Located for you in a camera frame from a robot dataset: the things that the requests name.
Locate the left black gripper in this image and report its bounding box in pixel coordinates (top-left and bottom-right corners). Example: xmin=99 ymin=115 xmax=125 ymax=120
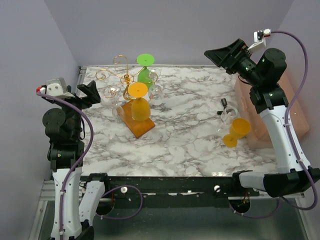
xmin=54 ymin=80 xmax=101 ymax=139

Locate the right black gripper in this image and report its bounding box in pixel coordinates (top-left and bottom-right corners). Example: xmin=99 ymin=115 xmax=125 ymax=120
xmin=204 ymin=38 xmax=263 ymax=87

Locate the clear wine glass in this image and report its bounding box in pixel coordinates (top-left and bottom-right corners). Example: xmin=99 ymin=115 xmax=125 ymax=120
xmin=103 ymin=84 xmax=125 ymax=123
xmin=147 ymin=68 xmax=164 ymax=106

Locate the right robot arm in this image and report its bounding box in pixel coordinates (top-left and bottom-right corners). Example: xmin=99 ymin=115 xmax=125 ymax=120
xmin=204 ymin=38 xmax=320 ymax=198

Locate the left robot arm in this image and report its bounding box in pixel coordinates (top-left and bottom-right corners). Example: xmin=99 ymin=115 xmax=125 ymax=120
xmin=36 ymin=78 xmax=111 ymax=240

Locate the orange hanging wine glass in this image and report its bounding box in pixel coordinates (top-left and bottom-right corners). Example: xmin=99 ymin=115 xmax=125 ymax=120
xmin=128 ymin=82 xmax=151 ymax=122

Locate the green wine glass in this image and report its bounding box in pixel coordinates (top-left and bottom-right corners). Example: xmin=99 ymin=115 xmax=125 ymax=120
xmin=136 ymin=53 xmax=155 ymax=89

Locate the wooden rack base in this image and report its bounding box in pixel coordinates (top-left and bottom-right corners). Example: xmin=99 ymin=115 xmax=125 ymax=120
xmin=121 ymin=101 xmax=156 ymax=139

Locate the orange wine glass on table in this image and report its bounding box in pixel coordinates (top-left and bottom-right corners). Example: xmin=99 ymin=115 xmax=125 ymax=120
xmin=223 ymin=117 xmax=251 ymax=148

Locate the black cylinder piece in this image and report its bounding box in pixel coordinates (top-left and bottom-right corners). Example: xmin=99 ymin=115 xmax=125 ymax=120
xmin=217 ymin=98 xmax=228 ymax=116

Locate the clear glass on table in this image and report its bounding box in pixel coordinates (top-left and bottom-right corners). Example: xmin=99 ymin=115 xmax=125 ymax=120
xmin=216 ymin=106 xmax=239 ymax=137

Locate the pink plastic storage box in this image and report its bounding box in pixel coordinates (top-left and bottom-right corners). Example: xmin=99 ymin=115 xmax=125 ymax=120
xmin=234 ymin=74 xmax=310 ymax=149

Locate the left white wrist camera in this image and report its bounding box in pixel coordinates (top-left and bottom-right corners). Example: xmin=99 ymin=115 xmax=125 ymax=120
xmin=36 ymin=77 xmax=75 ymax=99

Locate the gold wire glass rack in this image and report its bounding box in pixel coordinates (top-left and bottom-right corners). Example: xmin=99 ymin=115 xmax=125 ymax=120
xmin=95 ymin=55 xmax=156 ymax=101

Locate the black mounting rail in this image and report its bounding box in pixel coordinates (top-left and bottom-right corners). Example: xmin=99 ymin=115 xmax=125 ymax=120
xmin=79 ymin=174 xmax=261 ymax=210

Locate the aluminium frame rail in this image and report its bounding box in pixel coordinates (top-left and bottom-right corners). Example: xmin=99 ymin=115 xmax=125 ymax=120
xmin=39 ymin=180 xmax=56 ymax=201

